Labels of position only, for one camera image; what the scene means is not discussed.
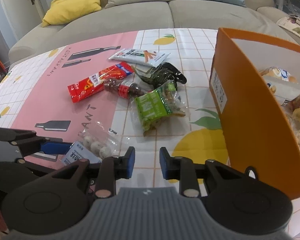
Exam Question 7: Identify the yellow cushion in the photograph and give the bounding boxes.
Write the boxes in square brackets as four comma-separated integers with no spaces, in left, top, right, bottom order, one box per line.
[42,0,102,27]

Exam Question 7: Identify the pink white lemon tablecloth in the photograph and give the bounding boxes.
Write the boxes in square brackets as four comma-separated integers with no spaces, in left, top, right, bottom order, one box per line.
[0,28,300,238]

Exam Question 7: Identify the green nut snack bag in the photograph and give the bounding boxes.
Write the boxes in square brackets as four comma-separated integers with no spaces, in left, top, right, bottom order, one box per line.
[132,80,188,135]

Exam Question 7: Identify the white snack stick packet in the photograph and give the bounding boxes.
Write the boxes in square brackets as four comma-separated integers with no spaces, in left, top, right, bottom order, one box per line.
[109,49,170,68]

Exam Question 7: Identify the beige sofa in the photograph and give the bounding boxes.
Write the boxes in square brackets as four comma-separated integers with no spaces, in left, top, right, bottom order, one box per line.
[8,0,300,65]

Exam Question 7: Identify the bread snack bag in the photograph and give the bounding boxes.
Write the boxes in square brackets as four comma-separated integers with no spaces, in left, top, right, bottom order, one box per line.
[259,67,300,106]

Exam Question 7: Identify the red spicy snack packet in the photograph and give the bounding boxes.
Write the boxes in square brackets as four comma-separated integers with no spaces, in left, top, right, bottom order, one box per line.
[68,62,134,103]

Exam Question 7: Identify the clear bag white candy balls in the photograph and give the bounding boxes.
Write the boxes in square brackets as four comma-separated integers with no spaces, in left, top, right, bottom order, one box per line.
[61,121,128,166]

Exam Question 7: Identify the magazine stack on sofa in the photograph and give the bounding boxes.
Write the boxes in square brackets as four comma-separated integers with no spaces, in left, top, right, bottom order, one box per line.
[276,16,300,39]

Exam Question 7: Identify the orange cardboard box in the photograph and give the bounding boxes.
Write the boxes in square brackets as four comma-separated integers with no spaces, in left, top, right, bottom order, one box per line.
[210,28,300,199]

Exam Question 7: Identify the dark green seaweed packet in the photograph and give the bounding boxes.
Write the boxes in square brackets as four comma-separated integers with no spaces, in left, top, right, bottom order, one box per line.
[134,62,187,89]

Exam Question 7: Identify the white door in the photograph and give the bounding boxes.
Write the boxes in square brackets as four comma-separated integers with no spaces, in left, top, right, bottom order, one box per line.
[0,0,45,47]

